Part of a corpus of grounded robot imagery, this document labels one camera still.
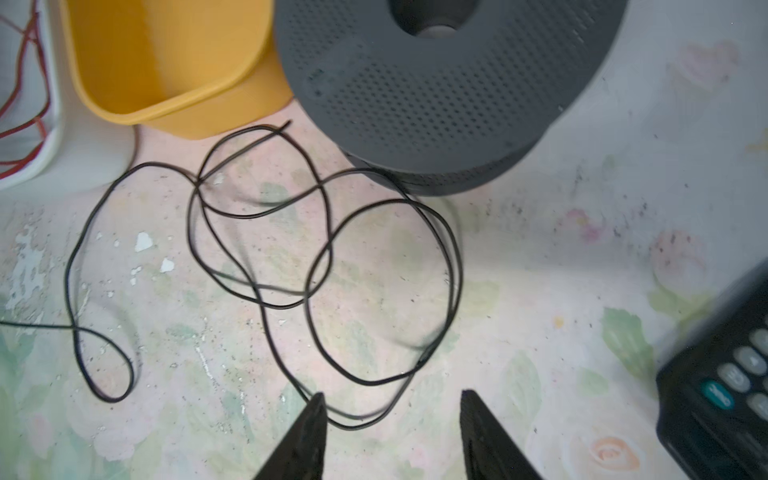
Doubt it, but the yellow plastic tray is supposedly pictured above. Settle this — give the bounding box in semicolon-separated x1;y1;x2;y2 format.
58;0;293;140

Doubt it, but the red cable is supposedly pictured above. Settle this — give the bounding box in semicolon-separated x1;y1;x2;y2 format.
0;0;54;181

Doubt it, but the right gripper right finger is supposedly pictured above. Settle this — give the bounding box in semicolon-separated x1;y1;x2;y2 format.
459;389;542;480

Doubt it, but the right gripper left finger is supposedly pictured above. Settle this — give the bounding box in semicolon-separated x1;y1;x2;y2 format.
254;393;328;480

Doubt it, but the black cable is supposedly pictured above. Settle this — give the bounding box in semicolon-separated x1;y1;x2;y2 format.
0;119;464;432

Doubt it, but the grey cable spool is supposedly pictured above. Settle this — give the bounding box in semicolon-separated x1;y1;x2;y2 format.
274;1;627;195

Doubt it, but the black remote control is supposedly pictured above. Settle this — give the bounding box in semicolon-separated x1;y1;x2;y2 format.
656;263;767;479

